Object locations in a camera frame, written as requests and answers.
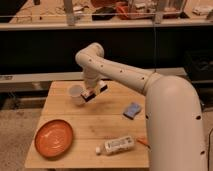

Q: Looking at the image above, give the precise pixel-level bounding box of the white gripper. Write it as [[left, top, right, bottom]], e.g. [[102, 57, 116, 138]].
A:
[[83, 67, 105, 97]]

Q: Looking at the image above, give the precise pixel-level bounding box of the black white whiteboard eraser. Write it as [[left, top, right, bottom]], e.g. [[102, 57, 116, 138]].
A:
[[81, 85, 108, 102]]

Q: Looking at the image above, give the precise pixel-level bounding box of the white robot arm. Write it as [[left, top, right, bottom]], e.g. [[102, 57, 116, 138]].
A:
[[75, 43, 208, 171]]

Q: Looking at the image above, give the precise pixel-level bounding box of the translucent white cup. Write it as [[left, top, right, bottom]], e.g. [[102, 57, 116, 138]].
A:
[[68, 85, 85, 106]]

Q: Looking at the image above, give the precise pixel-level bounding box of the orange ceramic plate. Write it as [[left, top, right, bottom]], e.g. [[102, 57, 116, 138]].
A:
[[34, 120, 74, 158]]

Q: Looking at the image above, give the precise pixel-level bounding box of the wooden table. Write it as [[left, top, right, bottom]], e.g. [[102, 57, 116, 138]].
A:
[[25, 81, 149, 169]]

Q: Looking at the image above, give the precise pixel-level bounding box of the blue sponge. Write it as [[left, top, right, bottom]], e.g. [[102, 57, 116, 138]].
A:
[[123, 102, 142, 120]]

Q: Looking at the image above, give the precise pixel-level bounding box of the clear plastic bottle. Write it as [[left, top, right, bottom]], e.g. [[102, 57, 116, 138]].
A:
[[95, 136, 135, 155]]

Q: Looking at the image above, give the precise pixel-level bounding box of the orange carrot toy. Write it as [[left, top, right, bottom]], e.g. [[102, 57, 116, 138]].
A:
[[136, 138, 149, 148]]

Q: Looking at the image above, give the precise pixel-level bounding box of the orange tool on shelf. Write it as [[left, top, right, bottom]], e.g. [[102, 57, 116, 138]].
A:
[[116, 2, 129, 20]]

